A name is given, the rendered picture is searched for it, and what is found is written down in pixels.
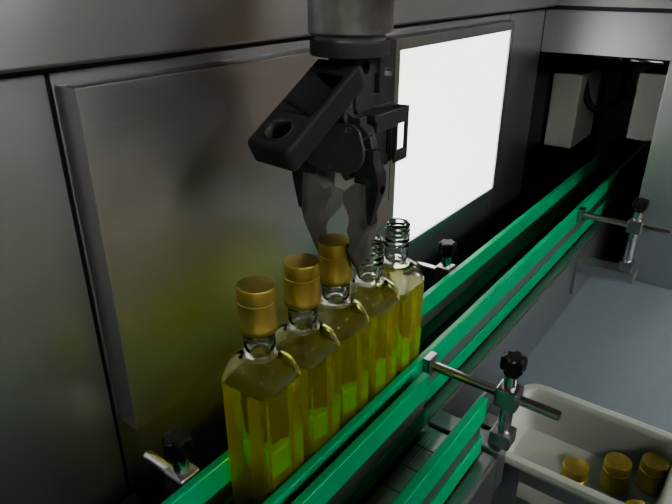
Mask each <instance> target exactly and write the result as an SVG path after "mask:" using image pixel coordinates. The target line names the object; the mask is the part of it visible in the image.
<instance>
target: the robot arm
mask: <svg viewBox="0 0 672 504"><path fill-rule="evenodd" d="M307 12H308V32H309V33H310V34H311V35H313V36H315V37H313V38H310V55H312V56H316V57H322V58H328V60H323V59H318V60H317V61H316V62H315V63H314V64H313V66H312V67H311V68H310V69H309V70H308V71H307V72H306V74H305V75H304V76H303V77H302V78H301V79H300V80H299V82H298V83H297V84H296V85H295V86H294V87H293V89H292V90H291V91H290V92H289V93H288V94H287V95H286V97H285V98H284V99H283V100H282V101H281V102H280V103H279V105H278V106H277V107H276V108H275V109H274V110H273V111H272V113H271V114H270V115H269V116H268V117H267V118H266V119H265V121H264V122H263V123H262V124H261V125H260V126H259V128H258V129H257V130H256V131H255V132H254V133H253V134H252V136H251V137H250V138H249V139H248V146H249V148H250V150H251V152H252V154H253V156H254V158H255V160H256V161H258V162H262V163H265V164H269V165H272V166H275V167H279V168H282V169H286V170H289V171H292V176H293V182H294V186H295V191H296V196H297V200H298V205H299V207H300V208H301V209H302V213H303V217H304V221H305V223H306V226H307V228H308V231H309V233H310V235H311V238H312V240H313V242H314V244H315V246H316V249H317V251H318V240H319V238H320V237H321V236H323V235H326V234H327V223H328V221H329V219H330V218H331V217H332V216H333V215H334V214H335V213H336V212H337V211H338V210H339V209H340V207H341V205H342V203H343V205H344V207H345V209H346V211H347V214H348V218H349V224H348V228H347V234H348V237H349V248H348V250H347V254H348V256H349V258H350V260H351V262H352V263H353V265H354V267H356V268H358V267H360V266H361V265H362V264H363V262H364V261H365V259H366V258H367V256H368V254H369V252H370V250H371V247H372V243H373V241H374V237H375V235H376V234H377V233H378V232H379V230H380V229H381V228H382V227H383V226H384V225H385V224H386V223H387V222H388V220H389V219H390V217H391V213H392V207H391V202H390V201H389V200H388V199H385V198H383V195H384V192H385V187H386V171H385V168H384V165H386V164H388V161H391V160H392V162H393V163H396V162H398V161H400V160H402V159H405V158H407V141H408V122H409V105H404V104H396V103H395V102H394V92H395V68H396V44H397V39H389V38H386V36H388V35H391V34H392V33H393V28H394V0H307ZM402 122H404V132H403V147H402V148H399V149H397V142H398V124H399V123H402ZM335 172H337V173H341V175H342V177H343V179H344V180H346V181H348V180H350V179H352V178H354V177H355V178H354V182H355V183H354V184H353V185H351V186H350V187H349V188H348V189H346V190H345V191H344V190H343V189H342V188H339V187H336V186H335Z"/></svg>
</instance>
